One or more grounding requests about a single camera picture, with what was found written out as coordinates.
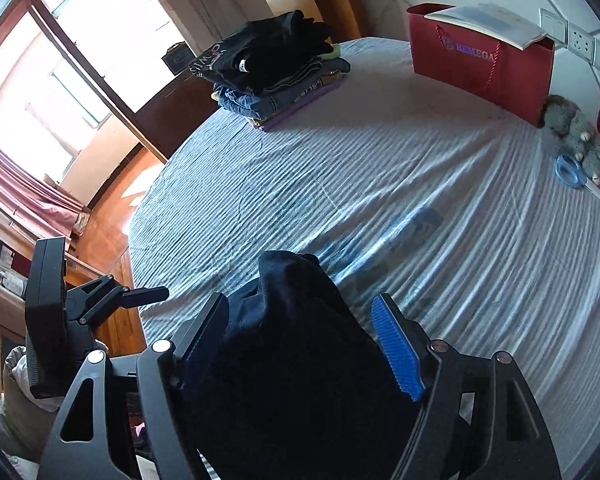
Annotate pink curtain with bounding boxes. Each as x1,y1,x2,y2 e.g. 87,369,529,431
0,131,79,247

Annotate dark blue jeans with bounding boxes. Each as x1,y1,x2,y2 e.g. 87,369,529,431
180,250,473,480

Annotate small dark plaque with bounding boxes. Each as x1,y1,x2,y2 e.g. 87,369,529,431
160,41,197,77

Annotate folded light blue jeans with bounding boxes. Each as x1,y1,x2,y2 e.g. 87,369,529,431
211,56,352,122

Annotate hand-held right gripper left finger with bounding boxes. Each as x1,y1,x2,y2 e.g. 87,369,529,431
37,292,230,480

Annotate folded purple cloth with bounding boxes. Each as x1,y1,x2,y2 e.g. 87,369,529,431
254,81,342,134

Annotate blue handled scissors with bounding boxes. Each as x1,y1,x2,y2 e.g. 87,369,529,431
554,153,600,210

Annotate person's left forearm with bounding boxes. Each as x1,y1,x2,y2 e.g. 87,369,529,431
0,345,51,476

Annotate folded black printed t-shirt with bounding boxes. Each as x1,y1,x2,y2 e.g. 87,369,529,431
190,10,337,97

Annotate dark wooden cabinet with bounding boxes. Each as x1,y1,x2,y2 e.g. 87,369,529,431
134,66,222,162

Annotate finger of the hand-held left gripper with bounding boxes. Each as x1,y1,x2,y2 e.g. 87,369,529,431
67,275,170,326

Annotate grey plush toy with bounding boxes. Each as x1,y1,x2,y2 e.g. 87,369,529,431
541,94,600,187

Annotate red paper bag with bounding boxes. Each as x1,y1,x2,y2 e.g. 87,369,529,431
406,4,556,129

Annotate white booklet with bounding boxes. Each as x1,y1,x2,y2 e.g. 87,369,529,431
424,3,549,52

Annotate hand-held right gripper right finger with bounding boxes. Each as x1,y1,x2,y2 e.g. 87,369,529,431
371,294,561,480

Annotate white wall socket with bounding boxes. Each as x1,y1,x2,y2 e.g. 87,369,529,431
565,21,595,59

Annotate wooden shelf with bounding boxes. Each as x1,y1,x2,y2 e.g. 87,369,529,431
0,224,32,397

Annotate window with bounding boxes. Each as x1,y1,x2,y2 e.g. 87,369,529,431
0,0,192,187

